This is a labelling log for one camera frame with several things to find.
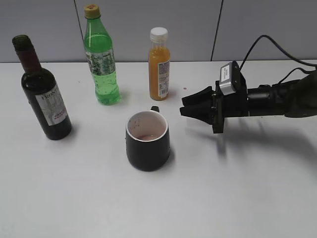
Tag green soda bottle yellow cap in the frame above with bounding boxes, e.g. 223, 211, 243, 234
84, 4, 120, 105

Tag black right camera cable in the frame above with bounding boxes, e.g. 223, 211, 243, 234
239, 34, 317, 86

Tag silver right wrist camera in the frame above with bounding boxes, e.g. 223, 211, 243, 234
219, 60, 247, 95

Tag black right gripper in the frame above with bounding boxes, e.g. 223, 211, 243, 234
179, 80, 249, 134

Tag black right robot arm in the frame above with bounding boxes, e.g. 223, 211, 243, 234
180, 71, 317, 133

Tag dark red wine bottle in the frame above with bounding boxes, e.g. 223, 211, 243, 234
12, 35, 72, 140

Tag black mug white inside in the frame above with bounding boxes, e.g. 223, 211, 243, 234
125, 106, 171, 172

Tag orange juice bottle white cap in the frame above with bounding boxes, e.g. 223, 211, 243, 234
148, 27, 171, 101

